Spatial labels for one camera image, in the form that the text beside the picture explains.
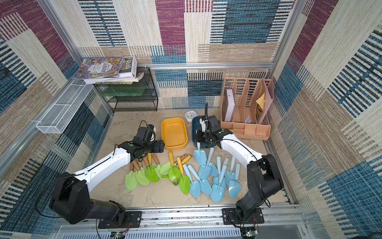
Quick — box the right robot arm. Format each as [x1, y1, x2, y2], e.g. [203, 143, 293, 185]
[192, 115, 284, 223]

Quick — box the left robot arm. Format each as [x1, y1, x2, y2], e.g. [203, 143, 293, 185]
[49, 124, 165, 227]

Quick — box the dark blue storage box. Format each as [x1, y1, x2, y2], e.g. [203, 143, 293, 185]
[191, 116, 218, 149]

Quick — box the white box in organizer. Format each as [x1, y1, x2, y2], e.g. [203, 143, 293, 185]
[222, 89, 235, 121]

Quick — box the yellow storage box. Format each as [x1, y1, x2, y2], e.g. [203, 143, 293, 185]
[161, 117, 188, 151]

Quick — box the white round clock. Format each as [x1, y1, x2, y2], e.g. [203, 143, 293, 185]
[185, 110, 199, 122]

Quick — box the pink desk file organizer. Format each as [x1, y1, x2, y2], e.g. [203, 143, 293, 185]
[220, 77, 275, 140]

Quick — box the yellow paper in organizer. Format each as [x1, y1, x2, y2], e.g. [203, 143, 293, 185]
[256, 93, 265, 110]

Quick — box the blue shovel large centre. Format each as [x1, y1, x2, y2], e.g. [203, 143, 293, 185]
[210, 157, 229, 203]

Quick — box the green tray on shelf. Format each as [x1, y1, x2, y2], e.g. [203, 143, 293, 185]
[101, 87, 146, 97]

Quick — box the white book stack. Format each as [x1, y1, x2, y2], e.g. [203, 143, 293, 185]
[82, 56, 145, 84]

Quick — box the colorful picture book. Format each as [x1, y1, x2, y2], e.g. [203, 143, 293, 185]
[73, 57, 124, 79]

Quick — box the dark green shovel yellow handle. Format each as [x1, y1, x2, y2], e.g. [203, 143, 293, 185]
[168, 151, 181, 186]

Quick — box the black wire shelf rack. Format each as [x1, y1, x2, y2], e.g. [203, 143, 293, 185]
[94, 67, 159, 113]

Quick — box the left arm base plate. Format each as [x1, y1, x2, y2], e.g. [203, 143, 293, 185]
[98, 211, 142, 229]

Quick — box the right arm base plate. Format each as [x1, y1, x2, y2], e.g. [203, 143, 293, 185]
[221, 208, 265, 227]

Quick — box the white wire mesh basket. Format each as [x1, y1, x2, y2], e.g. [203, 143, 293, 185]
[36, 84, 93, 134]

